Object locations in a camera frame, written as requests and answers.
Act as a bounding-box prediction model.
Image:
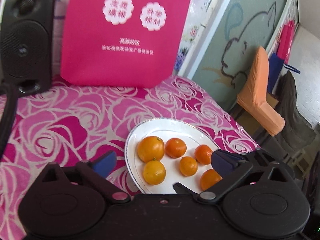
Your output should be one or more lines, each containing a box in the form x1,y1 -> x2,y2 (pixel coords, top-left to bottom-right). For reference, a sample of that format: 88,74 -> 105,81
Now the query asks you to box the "large orange top left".
136,136 -> 165,163

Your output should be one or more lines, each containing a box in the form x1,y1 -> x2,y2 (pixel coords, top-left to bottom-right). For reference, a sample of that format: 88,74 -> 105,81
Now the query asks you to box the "small tangerine top right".
194,145 -> 213,165

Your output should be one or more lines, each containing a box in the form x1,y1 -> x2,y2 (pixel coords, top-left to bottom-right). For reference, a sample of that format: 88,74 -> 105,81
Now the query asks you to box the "dark grey covered chair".
258,72 -> 316,159

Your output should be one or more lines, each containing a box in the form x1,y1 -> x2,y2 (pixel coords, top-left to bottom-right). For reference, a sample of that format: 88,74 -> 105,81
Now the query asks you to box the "yellow-orange citrus lower left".
143,159 -> 166,185

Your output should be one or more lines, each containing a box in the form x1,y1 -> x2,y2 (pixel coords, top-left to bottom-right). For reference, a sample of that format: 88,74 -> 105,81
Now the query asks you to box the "black cable loop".
0,78 -> 20,159

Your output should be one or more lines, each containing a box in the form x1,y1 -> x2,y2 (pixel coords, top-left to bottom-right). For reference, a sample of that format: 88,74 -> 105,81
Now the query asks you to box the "small tangerine top middle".
165,138 -> 187,159

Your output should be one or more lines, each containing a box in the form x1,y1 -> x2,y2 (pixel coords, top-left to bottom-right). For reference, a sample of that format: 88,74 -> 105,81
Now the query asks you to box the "orange lower right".
200,168 -> 222,191

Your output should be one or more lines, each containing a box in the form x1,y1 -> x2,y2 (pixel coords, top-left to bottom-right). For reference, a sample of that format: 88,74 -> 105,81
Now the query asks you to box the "magenta tote bag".
61,0 -> 190,88

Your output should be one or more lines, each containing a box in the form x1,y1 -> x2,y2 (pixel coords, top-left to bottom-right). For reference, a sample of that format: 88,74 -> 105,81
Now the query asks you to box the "cartoon painted glass door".
178,0 -> 297,111

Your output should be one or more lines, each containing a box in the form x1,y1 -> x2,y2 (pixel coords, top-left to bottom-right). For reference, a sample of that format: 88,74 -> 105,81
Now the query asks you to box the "hanging magenta bag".
277,20 -> 295,63

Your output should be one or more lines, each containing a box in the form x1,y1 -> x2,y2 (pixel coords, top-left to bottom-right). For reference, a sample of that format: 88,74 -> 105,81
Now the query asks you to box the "white oval plate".
124,117 -> 221,195

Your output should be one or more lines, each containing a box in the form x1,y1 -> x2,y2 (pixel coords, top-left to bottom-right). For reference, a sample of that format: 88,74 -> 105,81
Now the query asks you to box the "small orange centre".
179,157 -> 198,177

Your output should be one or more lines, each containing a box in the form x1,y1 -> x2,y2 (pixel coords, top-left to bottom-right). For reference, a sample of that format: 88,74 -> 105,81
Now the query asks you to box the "orange covered chair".
237,46 -> 285,137

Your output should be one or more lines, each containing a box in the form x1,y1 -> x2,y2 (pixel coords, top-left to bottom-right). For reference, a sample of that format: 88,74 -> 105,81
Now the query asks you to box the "blue bag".
267,53 -> 300,94

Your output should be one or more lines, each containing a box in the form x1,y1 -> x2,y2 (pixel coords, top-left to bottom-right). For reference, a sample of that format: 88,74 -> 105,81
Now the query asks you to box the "small tangerine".
165,138 -> 187,159
194,145 -> 213,165

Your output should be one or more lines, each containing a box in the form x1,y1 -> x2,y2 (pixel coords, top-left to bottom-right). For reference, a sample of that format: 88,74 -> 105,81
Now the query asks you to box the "pink rose tablecloth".
1,76 -> 257,239

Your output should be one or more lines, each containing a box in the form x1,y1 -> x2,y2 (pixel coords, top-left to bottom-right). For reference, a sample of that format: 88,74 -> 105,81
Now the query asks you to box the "black loudspeaker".
1,0 -> 55,97

